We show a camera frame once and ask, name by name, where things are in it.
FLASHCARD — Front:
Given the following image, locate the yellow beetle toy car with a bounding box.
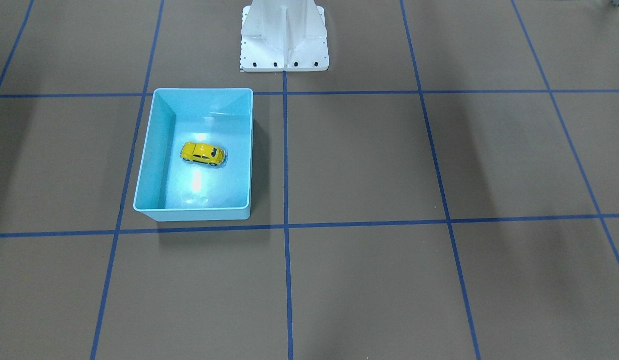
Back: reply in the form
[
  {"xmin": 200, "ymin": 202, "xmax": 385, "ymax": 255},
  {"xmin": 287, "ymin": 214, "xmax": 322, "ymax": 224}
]
[{"xmin": 180, "ymin": 141, "xmax": 227, "ymax": 167}]

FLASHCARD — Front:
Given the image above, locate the turquoise plastic bin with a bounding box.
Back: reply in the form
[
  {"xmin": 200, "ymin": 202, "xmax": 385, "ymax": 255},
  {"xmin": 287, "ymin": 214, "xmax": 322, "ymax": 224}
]
[{"xmin": 133, "ymin": 88, "xmax": 254, "ymax": 222}]

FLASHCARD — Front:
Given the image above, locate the white pedestal column with base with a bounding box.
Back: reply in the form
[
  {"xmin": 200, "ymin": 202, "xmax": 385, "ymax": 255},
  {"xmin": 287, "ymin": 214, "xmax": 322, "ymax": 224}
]
[{"xmin": 239, "ymin": 0, "xmax": 330, "ymax": 73}]

